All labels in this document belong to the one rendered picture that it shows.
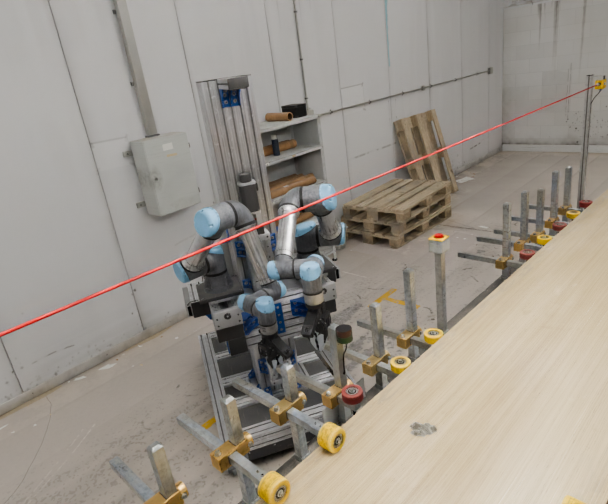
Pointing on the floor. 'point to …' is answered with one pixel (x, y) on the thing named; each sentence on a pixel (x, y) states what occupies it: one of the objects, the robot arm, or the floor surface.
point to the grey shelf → (307, 131)
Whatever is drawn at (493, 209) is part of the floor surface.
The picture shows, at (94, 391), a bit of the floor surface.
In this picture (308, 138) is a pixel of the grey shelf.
